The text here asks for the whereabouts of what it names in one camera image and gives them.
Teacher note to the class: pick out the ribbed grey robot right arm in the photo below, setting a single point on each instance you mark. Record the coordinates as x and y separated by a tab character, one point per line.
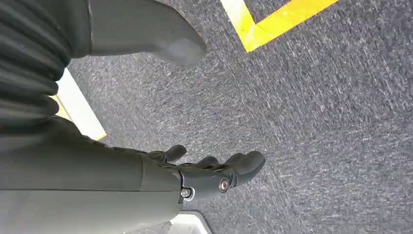
29	64

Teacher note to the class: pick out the yellow floor tape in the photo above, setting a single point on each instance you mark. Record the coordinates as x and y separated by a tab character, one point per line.
258	30

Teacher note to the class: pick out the white floor strip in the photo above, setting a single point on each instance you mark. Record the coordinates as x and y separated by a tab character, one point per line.
79	108

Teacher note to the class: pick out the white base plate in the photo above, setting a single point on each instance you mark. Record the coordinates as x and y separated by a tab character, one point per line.
188	224

